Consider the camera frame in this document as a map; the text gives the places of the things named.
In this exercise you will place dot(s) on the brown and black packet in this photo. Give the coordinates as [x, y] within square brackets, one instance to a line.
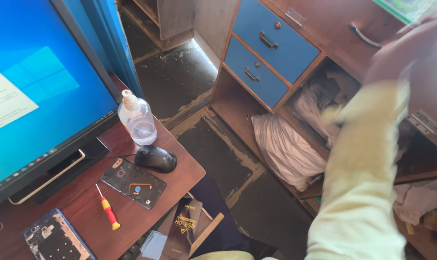
[184, 225]

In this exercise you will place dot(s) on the black keyboard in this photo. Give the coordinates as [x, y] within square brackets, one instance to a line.
[131, 251]

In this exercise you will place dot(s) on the heap of pale cloth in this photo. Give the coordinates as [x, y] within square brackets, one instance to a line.
[420, 200]

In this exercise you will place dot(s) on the gold-edged smartphone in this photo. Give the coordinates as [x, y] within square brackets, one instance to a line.
[61, 164]

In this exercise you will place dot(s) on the brown wooden cabinet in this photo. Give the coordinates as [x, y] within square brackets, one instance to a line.
[236, 97]

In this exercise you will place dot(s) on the white plastic bag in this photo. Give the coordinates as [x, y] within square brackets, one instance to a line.
[287, 151]

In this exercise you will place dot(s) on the light blue cleaning cloth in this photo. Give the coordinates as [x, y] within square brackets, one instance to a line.
[153, 245]

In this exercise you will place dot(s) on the large blue drawer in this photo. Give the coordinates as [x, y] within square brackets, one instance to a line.
[276, 21]

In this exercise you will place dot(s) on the crumpled clear plastic bag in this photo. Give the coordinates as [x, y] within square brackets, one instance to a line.
[314, 104]

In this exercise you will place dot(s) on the black computer monitor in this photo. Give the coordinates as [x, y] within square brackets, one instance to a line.
[41, 90]

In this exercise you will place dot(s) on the wooden keyboard tray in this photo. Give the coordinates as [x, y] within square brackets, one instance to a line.
[206, 233]

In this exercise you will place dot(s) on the black computer mouse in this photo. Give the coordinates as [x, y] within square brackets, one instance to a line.
[155, 159]

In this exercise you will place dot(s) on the grey wooden shelf unit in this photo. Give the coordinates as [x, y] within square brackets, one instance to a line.
[168, 18]

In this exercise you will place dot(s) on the person's dark trouser leg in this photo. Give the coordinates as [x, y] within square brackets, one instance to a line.
[222, 209]

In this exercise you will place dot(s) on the green-edged sheet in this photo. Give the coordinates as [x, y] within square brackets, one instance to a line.
[402, 7]

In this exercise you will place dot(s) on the metal door hinge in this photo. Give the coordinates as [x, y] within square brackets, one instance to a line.
[295, 16]
[424, 122]

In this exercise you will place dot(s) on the clear spray bottle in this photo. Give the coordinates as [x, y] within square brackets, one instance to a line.
[137, 119]

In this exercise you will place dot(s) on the dark phone back cover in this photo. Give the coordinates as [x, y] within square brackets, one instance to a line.
[132, 182]

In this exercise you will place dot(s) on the brown cabinet door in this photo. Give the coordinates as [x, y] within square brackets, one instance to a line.
[334, 21]

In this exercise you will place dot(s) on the blue door frame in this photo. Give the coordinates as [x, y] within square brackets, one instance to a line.
[106, 39]

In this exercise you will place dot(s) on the person's right fingers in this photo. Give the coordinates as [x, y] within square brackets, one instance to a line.
[429, 30]

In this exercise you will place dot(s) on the small blue drawer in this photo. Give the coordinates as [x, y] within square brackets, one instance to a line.
[261, 81]

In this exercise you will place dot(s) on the opened blue-framed smartphone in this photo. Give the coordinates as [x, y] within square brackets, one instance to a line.
[56, 238]

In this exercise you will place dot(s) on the red and yellow screwdriver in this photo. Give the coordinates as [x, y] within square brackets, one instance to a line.
[108, 212]

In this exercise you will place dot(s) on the black monitor stand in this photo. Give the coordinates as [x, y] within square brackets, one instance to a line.
[93, 149]

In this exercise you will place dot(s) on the person's right hand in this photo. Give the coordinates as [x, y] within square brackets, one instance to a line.
[399, 57]

